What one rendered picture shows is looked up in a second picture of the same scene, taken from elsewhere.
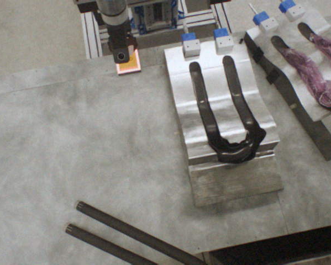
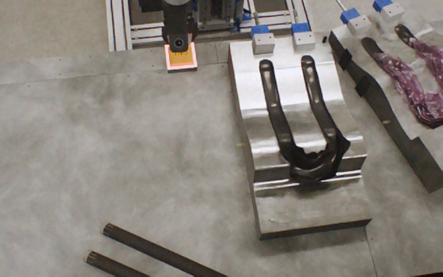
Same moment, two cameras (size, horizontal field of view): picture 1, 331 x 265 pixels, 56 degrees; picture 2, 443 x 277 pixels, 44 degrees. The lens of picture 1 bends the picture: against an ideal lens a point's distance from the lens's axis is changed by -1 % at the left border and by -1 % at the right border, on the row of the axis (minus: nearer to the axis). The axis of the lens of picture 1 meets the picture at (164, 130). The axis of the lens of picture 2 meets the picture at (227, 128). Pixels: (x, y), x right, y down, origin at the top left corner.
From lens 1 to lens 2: 0.40 m
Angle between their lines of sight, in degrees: 11
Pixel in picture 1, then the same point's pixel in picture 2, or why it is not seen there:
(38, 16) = (39, 2)
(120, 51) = (178, 36)
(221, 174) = (295, 196)
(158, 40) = not seen: hidden behind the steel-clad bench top
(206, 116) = (279, 123)
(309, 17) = (409, 19)
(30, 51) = (22, 49)
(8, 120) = (17, 117)
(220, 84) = (297, 88)
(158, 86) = (218, 90)
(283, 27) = (378, 29)
